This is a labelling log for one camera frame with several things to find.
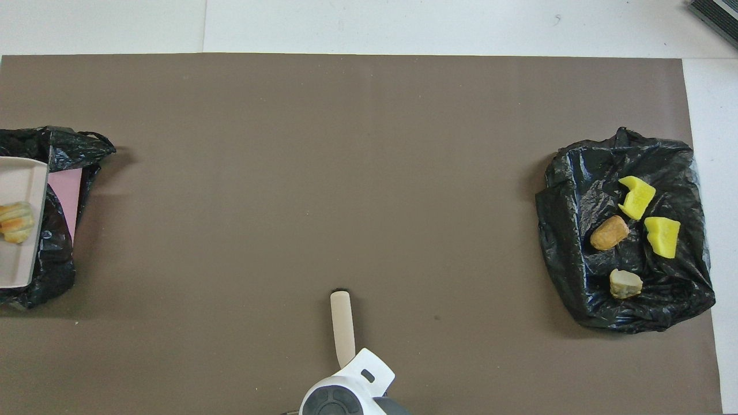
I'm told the white brush handle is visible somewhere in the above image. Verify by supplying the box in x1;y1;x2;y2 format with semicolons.
330;290;357;369

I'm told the brown bread roll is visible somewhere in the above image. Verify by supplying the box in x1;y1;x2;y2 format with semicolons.
590;215;630;251

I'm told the pale trash lump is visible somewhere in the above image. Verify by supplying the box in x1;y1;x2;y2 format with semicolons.
609;269;643;299

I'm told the notched yellow sponge piece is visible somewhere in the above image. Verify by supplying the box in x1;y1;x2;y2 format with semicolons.
618;176;657;221

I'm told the beige plastic dustpan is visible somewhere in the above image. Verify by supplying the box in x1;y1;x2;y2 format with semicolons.
0;156;50;289

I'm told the orange striped croissant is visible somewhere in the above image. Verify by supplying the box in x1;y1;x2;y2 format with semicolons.
0;202;35;244

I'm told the black bag lined trash bin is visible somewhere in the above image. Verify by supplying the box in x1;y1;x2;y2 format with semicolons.
535;127;716;334

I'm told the black bag bin with pink box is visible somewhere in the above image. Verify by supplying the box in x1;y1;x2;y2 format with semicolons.
0;126;116;310

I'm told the brown table mat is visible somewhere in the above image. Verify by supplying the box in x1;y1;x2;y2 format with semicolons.
0;53;723;415

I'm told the pink box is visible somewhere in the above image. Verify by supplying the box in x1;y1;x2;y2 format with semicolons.
47;168;82;243

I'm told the dark ribbed device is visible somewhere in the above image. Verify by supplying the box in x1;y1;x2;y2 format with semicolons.
687;0;738;50

